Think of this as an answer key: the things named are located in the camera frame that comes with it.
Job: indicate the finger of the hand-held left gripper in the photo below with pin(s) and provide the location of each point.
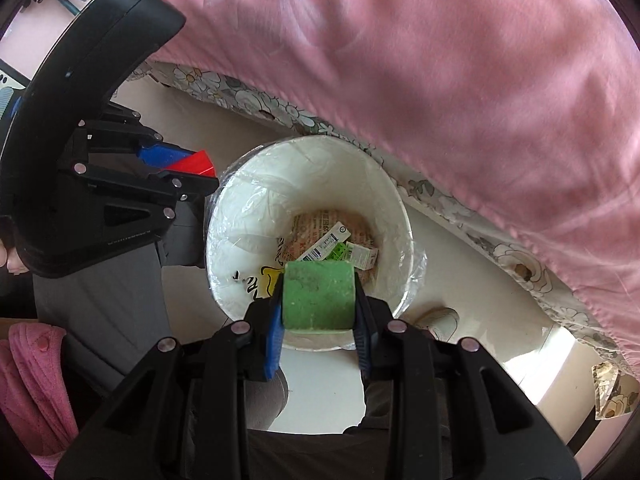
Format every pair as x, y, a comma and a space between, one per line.
150, 185
155, 152

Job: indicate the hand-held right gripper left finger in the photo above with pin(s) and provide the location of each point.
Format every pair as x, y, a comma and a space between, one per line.
272, 345

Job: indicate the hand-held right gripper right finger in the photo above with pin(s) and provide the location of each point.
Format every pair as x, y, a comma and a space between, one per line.
361, 340

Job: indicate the red block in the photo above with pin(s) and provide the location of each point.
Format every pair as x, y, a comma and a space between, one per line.
197, 164

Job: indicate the green cube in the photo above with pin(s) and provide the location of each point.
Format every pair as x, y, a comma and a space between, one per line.
317, 295

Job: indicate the small white carton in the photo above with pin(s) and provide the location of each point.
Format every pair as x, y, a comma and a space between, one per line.
362, 255

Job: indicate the green toy block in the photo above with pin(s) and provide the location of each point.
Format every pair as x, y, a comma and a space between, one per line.
341, 251

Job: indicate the long printed carton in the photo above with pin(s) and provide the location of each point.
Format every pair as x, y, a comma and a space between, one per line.
322, 241

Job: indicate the white lined trash bin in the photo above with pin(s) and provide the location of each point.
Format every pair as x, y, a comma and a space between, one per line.
310, 175

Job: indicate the person's left hand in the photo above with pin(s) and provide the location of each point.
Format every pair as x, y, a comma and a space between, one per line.
12, 262

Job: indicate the white shoe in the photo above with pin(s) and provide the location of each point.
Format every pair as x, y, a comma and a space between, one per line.
440, 321

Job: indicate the brown printed paper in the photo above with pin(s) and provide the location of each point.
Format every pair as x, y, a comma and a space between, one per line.
310, 225

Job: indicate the pink quilted jacket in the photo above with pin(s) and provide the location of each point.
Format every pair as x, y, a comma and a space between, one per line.
35, 385

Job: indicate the pink floral bedspread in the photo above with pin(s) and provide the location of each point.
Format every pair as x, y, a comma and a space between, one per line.
400, 85

